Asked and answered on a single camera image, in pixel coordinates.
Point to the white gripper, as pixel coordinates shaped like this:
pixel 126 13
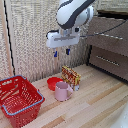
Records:
pixel 61 38

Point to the pink mug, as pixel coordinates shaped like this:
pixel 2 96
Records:
pixel 62 91

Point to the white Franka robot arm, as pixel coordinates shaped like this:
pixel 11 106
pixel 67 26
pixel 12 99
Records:
pixel 71 12

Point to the red plastic shopping basket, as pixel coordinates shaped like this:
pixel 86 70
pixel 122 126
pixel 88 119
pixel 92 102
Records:
pixel 19 101

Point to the red yellow snack box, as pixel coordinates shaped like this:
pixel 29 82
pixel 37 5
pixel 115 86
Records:
pixel 71 77

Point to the red bowl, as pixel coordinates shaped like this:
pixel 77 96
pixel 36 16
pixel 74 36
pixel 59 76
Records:
pixel 52 83

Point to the brown drawer cabinet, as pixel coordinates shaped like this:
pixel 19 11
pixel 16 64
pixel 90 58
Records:
pixel 109 45

